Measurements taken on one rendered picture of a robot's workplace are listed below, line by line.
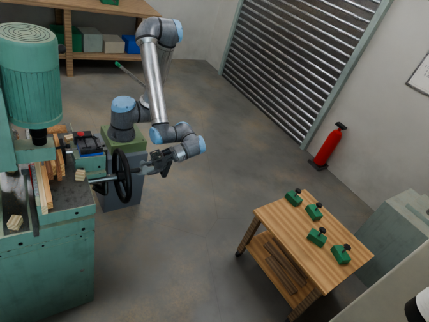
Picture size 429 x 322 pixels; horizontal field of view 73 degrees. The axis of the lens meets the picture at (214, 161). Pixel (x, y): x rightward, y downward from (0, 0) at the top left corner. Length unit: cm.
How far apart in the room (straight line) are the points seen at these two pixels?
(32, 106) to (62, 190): 40
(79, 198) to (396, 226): 212
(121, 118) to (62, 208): 86
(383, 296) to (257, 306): 99
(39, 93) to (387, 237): 238
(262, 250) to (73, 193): 144
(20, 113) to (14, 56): 21
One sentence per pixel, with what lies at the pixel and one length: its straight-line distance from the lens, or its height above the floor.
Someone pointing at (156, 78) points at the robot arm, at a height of 124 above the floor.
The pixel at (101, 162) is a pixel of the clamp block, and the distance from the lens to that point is 148.
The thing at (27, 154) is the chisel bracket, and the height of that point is 105.
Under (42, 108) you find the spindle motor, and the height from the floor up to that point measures 128.
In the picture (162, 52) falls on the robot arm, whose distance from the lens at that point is 177.
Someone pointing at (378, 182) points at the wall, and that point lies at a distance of 359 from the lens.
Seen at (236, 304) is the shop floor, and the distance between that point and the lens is 222.
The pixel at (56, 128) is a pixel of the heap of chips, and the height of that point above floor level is 92.
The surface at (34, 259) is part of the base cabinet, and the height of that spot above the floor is 61.
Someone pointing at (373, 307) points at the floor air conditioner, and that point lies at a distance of 160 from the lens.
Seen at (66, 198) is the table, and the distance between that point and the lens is 136.
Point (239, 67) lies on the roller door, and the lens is 481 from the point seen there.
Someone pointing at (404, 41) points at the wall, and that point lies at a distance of 342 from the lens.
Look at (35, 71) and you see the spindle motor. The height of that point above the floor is 142.
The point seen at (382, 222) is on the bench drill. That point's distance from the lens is 258.
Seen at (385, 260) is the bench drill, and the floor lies 32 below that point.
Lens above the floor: 191
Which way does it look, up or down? 38 degrees down
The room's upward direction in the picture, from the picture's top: 19 degrees clockwise
